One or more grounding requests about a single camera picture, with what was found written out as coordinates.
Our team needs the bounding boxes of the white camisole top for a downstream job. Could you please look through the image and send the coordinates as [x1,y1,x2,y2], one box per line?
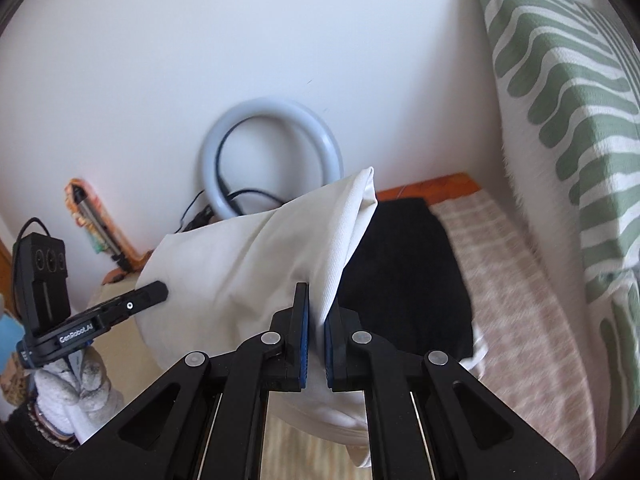
[136,166,378,468]

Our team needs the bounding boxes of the light blue chair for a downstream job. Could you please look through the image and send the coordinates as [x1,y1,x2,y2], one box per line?
[0,300,27,391]

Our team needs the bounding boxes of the black ring light stand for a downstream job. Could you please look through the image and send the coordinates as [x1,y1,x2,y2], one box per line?
[182,204,217,233]

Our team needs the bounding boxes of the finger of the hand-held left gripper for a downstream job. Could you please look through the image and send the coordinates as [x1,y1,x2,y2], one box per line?
[96,281,169,331]

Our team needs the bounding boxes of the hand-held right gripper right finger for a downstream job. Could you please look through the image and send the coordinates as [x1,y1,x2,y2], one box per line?
[324,307,578,480]

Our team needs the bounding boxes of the person's left hand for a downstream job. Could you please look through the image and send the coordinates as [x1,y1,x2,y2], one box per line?
[31,341,126,447]

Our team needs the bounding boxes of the white ring light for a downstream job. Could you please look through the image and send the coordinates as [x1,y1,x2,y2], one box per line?
[198,99,343,221]
[180,119,291,233]

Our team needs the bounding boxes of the yellow striped sheet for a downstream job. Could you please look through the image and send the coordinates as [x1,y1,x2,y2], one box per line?
[87,282,373,480]

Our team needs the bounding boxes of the beaded bracelet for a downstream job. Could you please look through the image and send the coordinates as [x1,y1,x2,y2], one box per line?
[27,395,79,452]

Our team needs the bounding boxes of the green striped white pillow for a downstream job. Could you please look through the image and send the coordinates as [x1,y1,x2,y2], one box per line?
[470,0,640,471]

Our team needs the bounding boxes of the pink checked bed sheet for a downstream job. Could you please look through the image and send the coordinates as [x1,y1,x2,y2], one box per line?
[429,190,608,480]

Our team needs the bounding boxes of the black folded garment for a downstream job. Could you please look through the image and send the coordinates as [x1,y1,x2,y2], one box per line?
[337,197,475,361]

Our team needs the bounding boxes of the person's left forearm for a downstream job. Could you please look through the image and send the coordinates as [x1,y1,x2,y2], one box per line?
[2,395,81,457]

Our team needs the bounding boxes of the orange bed frame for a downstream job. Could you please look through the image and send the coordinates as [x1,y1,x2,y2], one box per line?
[375,172,483,204]

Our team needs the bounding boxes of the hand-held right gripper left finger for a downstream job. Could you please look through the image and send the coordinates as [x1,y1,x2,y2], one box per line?
[52,282,312,480]

